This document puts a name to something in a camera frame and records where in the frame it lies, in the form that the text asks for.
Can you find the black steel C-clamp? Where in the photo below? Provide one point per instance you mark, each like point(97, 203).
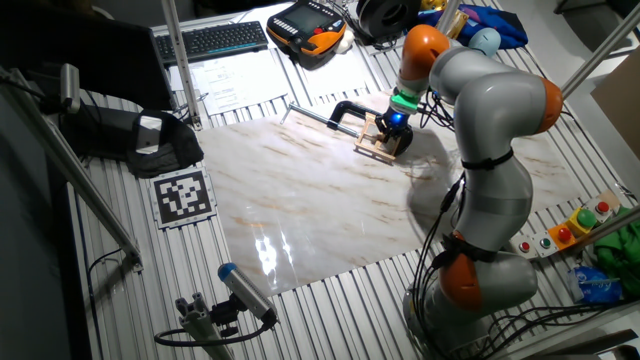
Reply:
point(345, 107)

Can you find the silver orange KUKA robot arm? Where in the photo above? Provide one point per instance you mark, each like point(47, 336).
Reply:
point(492, 115)

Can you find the green cloth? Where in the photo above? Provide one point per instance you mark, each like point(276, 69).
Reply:
point(620, 255)

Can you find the green wrist mount adapter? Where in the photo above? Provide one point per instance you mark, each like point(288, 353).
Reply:
point(404, 102)

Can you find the orange box red button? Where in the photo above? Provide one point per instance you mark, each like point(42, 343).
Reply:
point(564, 235)

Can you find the silver upright post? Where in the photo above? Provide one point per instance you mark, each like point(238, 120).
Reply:
point(448, 12)

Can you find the black fabric bag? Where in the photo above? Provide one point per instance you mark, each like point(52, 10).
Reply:
point(170, 152)

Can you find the black computer monitor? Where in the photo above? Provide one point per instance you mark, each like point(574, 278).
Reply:
point(100, 55)

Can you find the grey box green button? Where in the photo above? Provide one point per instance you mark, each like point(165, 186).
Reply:
point(545, 243)

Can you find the golden brown packet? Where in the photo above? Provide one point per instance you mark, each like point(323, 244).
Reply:
point(457, 22)

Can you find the brown cardboard box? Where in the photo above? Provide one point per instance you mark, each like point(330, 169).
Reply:
point(620, 105)

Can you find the silver camera with blue end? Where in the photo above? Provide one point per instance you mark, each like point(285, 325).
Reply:
point(245, 290)

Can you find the yellow box green button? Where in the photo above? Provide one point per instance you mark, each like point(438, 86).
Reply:
point(586, 218)

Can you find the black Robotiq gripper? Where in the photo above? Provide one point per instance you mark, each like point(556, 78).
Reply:
point(397, 122)

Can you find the short aluminium extrusion stub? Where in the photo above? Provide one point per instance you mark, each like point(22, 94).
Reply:
point(200, 325)

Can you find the white box red button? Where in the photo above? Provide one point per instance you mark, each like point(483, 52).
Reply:
point(602, 206)

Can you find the grey box red button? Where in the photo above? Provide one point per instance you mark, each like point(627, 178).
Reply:
point(524, 246)

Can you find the black white marker board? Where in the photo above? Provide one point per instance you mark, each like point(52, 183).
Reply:
point(182, 197)

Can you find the blue fabric bag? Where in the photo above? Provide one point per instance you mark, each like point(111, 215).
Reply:
point(505, 27)

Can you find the black computer keyboard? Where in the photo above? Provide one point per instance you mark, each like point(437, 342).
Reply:
point(210, 40)

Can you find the printed paper sheet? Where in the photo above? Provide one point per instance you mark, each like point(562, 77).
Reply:
point(240, 80)
point(335, 75)
point(171, 80)

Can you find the black round spool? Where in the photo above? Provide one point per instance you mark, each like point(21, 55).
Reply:
point(380, 15)

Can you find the marble pattern board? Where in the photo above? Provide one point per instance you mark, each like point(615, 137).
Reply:
point(310, 210)

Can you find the miniature wooden sliding window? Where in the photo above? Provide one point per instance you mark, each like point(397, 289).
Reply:
point(372, 150)

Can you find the black case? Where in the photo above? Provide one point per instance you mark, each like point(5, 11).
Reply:
point(95, 130)

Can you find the yellow toy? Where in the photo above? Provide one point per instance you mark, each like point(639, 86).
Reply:
point(434, 5)

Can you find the black camera bracket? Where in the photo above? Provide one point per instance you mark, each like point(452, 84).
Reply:
point(225, 315)

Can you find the light blue egg toy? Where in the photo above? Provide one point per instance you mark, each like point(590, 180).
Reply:
point(485, 41)

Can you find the aluminium frame beam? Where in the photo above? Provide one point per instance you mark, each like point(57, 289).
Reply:
point(180, 60)
point(100, 205)
point(610, 226)
point(600, 52)

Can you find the silver depth camera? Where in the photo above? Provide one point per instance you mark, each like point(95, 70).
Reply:
point(70, 85)

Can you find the orange black teach pendant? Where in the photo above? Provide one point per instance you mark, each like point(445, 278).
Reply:
point(305, 30)

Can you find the blue plastic bag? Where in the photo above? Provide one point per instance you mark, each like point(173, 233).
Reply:
point(595, 285)

